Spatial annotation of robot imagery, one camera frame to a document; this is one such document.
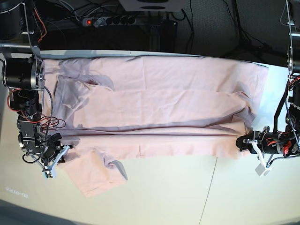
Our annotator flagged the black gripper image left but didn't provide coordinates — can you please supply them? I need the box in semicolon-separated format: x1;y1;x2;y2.
35;133;63;164

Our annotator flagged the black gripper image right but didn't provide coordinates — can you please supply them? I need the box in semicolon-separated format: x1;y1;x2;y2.
236;131;285;155

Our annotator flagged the pink T-shirt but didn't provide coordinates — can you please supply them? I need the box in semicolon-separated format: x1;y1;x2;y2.
43;56;268;196

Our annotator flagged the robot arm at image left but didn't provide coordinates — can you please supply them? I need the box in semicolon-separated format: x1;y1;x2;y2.
0;0;63;166

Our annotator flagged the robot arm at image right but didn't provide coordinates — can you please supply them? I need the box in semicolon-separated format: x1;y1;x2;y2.
236;0;300;158

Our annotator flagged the black power adapter box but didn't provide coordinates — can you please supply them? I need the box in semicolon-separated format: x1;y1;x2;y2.
160;20;177;53

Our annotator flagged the metal table leg column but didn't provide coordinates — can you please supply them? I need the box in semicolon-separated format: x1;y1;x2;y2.
149;25;161;52

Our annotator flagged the black power strip red switch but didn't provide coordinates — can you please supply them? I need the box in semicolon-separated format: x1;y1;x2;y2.
81;15;137;28

